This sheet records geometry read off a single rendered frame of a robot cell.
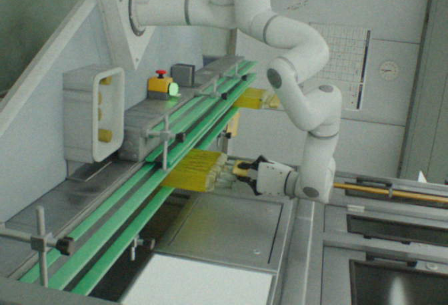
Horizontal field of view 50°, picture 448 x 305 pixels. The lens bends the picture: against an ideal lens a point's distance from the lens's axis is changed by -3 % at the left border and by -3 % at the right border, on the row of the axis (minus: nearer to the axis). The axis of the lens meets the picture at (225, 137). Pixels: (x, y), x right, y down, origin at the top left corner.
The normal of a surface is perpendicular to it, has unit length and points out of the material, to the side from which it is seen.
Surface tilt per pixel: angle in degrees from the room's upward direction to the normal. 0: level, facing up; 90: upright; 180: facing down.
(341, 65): 90
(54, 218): 90
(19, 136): 0
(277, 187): 105
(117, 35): 90
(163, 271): 90
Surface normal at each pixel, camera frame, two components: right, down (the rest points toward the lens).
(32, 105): 0.98, 0.13
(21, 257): 0.07, -0.96
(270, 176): -0.48, 0.15
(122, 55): -0.22, 0.72
